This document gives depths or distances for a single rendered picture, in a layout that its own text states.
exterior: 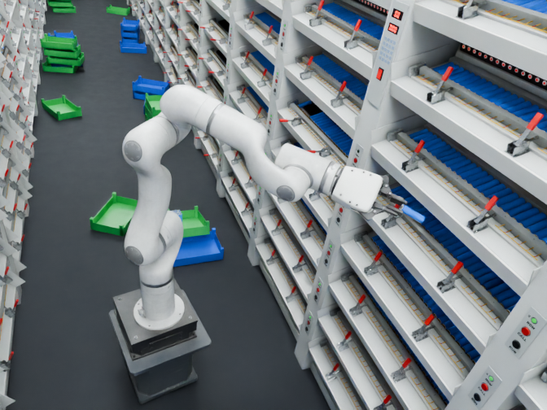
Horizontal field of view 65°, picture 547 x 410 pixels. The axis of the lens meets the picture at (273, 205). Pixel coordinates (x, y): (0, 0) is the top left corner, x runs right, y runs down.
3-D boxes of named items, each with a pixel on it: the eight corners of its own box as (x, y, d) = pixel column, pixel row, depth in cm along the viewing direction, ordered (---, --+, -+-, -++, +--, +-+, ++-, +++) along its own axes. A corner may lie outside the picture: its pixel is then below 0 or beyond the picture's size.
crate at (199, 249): (171, 268, 239) (171, 256, 235) (164, 244, 254) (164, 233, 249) (223, 259, 251) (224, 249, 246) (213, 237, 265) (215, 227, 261)
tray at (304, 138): (341, 193, 153) (340, 172, 147) (278, 119, 197) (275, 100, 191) (391, 173, 157) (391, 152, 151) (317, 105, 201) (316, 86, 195)
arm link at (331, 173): (333, 166, 113) (343, 170, 112) (319, 196, 111) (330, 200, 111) (333, 154, 105) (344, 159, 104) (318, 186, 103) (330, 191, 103)
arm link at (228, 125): (193, 127, 102) (304, 189, 98) (227, 97, 113) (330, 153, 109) (189, 154, 109) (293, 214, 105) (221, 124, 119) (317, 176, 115)
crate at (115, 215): (123, 236, 254) (122, 225, 250) (90, 229, 255) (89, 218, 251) (143, 208, 279) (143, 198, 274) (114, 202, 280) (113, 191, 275)
